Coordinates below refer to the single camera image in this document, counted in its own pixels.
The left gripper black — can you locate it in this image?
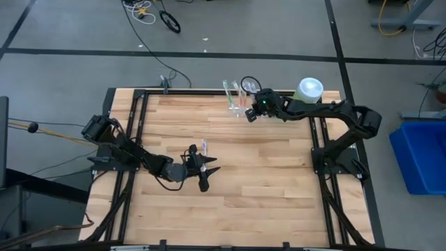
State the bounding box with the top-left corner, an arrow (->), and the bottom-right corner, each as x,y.
182,144 -> 222,193

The purple toothbrush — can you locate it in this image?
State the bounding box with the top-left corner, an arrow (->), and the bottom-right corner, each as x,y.
200,139 -> 209,176
243,80 -> 259,96

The orange toothbrush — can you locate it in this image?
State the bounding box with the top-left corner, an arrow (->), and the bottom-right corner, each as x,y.
231,80 -> 247,109

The clear acrylic organizer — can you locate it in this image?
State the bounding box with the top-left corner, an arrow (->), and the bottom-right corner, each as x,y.
222,79 -> 261,119

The green toothbrush in wrapper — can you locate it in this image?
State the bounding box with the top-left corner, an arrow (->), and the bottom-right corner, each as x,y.
222,79 -> 236,109

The white green wipes canister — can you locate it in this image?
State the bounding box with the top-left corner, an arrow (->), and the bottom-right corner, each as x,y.
291,77 -> 325,105

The black wheel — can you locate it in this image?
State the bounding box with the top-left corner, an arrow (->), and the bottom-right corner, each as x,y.
158,10 -> 182,35

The grey metal stand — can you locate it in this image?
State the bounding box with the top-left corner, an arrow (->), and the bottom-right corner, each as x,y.
369,0 -> 443,32

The blue plastic bin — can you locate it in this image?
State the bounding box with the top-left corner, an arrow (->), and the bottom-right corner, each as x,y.
388,120 -> 446,196

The black bench beam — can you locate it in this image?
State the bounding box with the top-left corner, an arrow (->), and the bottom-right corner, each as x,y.
0,168 -> 90,205

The dark monitor panel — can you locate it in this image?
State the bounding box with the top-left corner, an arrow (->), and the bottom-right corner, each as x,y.
0,95 -> 10,190

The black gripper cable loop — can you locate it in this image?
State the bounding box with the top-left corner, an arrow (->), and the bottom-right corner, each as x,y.
239,75 -> 263,95

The black aluminium table frame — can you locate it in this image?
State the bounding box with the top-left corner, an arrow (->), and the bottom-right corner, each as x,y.
78,86 -> 386,251

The long black floor cable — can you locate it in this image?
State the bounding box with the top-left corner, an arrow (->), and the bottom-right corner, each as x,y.
121,0 -> 193,89

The yellow cable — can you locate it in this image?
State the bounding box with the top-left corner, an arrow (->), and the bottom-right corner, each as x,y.
377,0 -> 408,38

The white coiled cable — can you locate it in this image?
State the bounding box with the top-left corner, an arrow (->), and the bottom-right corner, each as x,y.
131,0 -> 157,26

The yellow cord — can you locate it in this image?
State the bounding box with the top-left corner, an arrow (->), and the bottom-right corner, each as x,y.
6,119 -> 97,148

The black cable bundle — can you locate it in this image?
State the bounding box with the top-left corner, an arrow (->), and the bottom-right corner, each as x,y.
422,26 -> 446,61

